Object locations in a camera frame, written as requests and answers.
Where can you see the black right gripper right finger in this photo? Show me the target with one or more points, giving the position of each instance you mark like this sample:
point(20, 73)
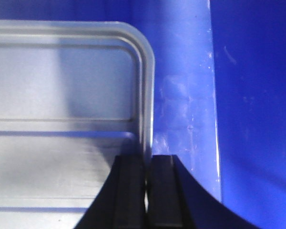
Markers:
point(177, 201)

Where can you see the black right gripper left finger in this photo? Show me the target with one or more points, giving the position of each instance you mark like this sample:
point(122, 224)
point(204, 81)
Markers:
point(120, 202)

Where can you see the silver metal tray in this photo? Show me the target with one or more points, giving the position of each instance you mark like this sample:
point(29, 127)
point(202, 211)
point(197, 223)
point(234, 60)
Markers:
point(74, 97)

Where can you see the lower blue bin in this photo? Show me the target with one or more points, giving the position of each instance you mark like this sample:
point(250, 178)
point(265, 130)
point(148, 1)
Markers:
point(246, 39)

